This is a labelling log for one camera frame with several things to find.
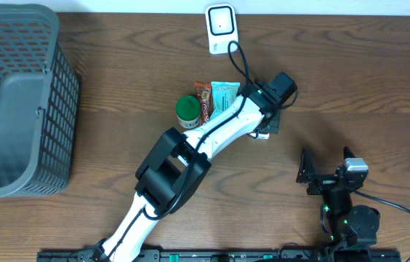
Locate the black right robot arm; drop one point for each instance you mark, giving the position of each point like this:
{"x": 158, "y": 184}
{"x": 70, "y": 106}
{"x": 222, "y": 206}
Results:
{"x": 353, "y": 228}

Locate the red chocolate bar wrapper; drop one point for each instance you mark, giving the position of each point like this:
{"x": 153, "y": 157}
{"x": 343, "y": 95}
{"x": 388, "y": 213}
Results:
{"x": 204, "y": 96}

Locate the teal wet wipes packet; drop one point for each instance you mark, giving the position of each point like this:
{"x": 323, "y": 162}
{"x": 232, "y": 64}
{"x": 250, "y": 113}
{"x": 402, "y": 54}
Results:
{"x": 223, "y": 96}

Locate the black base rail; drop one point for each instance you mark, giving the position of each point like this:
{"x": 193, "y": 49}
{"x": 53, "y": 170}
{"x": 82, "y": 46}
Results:
{"x": 290, "y": 254}

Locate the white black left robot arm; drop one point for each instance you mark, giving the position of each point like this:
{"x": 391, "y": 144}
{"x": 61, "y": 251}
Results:
{"x": 178, "y": 162}

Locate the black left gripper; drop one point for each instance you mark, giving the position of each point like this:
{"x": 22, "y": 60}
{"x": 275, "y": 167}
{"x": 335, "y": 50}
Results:
{"x": 275, "y": 124}

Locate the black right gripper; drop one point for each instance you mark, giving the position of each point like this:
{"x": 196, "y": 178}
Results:
{"x": 323, "y": 182}

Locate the green lid white jar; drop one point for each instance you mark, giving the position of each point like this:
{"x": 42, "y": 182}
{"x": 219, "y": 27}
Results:
{"x": 188, "y": 112}

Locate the grey plastic basket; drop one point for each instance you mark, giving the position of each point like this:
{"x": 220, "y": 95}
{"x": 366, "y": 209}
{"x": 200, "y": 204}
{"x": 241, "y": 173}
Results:
{"x": 39, "y": 99}

